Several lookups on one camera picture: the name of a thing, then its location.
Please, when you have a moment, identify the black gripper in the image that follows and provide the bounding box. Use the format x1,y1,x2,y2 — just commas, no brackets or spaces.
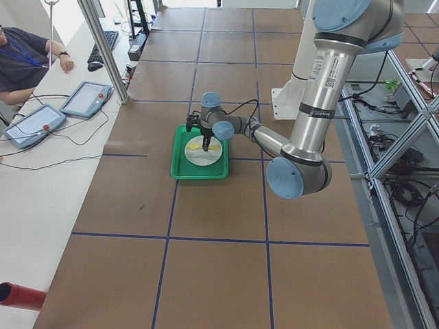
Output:
200,126,213,151

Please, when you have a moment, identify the yellow plastic spoon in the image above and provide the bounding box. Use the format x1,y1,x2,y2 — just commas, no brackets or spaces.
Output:
187,143,222,151

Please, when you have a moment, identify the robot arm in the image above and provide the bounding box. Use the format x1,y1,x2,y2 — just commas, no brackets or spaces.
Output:
195,1,405,199

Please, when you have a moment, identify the white round plate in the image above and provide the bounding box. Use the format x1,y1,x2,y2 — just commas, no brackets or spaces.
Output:
185,135,223,167

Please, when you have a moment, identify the green plastic tray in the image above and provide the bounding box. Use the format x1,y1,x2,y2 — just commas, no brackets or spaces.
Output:
171,125,228,180

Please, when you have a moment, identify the far blue teach pendant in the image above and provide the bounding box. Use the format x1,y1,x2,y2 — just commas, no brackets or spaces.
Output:
59,81,112,119

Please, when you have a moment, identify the blue teach pendant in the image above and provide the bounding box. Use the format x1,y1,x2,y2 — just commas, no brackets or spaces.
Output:
3,104,67,149
59,81,112,119

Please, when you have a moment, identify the black computer mouse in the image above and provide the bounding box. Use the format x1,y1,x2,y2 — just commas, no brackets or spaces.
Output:
87,62,103,72

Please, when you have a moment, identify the black keyboard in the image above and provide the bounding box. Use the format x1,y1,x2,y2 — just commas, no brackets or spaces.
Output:
86,30,119,64

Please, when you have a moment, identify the near blue teach pendant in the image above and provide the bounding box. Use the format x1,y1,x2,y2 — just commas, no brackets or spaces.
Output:
3,104,67,149

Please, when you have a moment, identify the seated person dark shirt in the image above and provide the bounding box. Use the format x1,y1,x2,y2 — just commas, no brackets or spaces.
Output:
1,26,75,106

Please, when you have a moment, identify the red cylinder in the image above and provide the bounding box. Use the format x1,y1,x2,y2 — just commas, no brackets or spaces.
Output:
1,282,47,311

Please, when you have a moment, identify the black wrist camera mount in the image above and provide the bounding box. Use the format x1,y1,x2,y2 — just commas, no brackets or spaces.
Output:
185,110,200,132

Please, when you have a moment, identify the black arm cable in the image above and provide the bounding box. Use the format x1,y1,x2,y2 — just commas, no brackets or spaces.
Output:
222,99,261,138

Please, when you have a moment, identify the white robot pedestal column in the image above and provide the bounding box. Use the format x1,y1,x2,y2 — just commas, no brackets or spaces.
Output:
272,0,317,120

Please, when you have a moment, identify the aluminium frame post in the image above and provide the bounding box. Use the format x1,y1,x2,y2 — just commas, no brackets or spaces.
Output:
77,0,130,104

